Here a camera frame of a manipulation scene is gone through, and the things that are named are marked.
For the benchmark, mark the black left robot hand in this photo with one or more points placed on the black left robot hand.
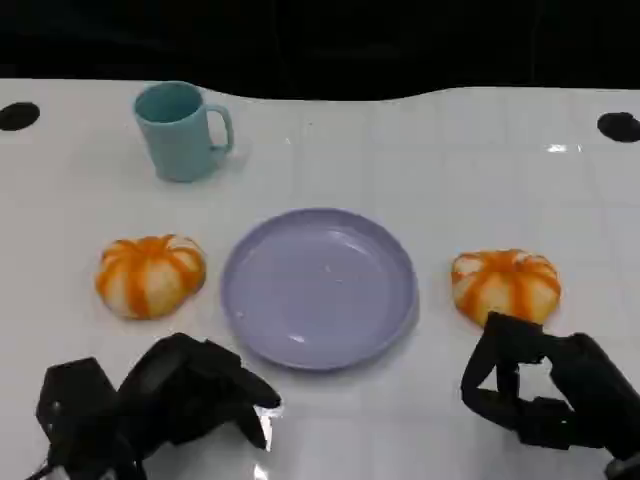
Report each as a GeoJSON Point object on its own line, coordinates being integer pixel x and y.
{"type": "Point", "coordinates": [170, 385]}

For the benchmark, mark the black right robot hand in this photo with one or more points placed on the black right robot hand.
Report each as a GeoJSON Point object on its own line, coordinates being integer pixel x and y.
{"type": "Point", "coordinates": [585, 380]}

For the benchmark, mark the orange and white bread roll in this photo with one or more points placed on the orange and white bread roll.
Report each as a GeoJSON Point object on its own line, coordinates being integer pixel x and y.
{"type": "Point", "coordinates": [150, 277]}
{"type": "Point", "coordinates": [505, 287]}

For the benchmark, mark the lilac plate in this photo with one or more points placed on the lilac plate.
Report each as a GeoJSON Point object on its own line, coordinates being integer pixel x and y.
{"type": "Point", "coordinates": [320, 290]}

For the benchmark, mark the pale green mug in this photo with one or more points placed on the pale green mug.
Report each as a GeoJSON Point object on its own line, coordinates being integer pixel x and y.
{"type": "Point", "coordinates": [175, 140]}

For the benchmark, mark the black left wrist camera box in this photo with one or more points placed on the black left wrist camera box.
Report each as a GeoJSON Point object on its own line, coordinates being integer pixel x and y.
{"type": "Point", "coordinates": [75, 400]}

